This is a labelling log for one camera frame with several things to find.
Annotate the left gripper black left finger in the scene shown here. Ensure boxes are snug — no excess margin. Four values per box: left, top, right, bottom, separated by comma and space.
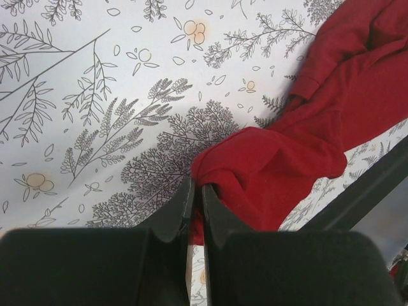
1, 178, 195, 305

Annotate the floral patterned table mat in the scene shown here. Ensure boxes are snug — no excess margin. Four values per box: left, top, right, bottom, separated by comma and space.
1, 1, 407, 305

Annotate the red t shirt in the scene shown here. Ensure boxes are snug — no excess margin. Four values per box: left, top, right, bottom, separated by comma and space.
191, 1, 407, 231

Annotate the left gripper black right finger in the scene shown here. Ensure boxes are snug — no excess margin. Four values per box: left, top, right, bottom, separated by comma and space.
202, 185, 402, 305

